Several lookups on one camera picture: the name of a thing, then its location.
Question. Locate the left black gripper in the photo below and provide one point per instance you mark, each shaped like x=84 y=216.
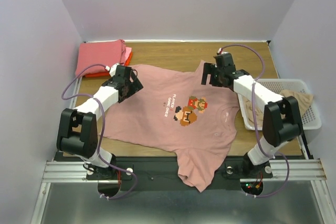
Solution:
x=136 y=86

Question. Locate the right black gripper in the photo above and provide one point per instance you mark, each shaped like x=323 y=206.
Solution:
x=210 y=72

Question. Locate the dusty pink printed t-shirt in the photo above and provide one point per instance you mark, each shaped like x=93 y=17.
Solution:
x=176 y=113

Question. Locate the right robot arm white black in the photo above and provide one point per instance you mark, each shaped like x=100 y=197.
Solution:
x=281 y=115

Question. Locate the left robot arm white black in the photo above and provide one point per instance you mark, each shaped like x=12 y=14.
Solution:
x=78 y=133

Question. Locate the folded orange red t-shirt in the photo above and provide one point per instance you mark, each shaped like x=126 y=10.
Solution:
x=98 y=74

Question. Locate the folded light pink t-shirt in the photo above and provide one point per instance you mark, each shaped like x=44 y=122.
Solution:
x=126 y=58

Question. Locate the folded coral pink t-shirt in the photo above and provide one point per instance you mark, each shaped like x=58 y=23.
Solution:
x=105 y=53

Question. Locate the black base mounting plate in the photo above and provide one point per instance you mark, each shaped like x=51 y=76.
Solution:
x=160 y=174

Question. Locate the beige crumpled t-shirt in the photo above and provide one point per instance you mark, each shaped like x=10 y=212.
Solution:
x=304 y=102

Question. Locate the white plastic laundry basket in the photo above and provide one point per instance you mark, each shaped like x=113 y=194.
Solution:
x=311 y=119

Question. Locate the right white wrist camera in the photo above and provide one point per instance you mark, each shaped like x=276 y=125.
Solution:
x=221 y=51

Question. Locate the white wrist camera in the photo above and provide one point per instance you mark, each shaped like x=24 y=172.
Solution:
x=111 y=70
x=221 y=51

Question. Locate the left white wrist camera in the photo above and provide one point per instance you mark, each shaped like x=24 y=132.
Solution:
x=111 y=70

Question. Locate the aluminium frame rail left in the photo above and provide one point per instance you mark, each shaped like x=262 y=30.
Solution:
x=69 y=94

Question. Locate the aluminium frame rail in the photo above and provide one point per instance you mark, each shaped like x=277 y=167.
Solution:
x=69 y=94
x=64 y=172

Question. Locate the aluminium frame rail front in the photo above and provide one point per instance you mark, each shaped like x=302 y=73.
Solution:
x=64 y=172

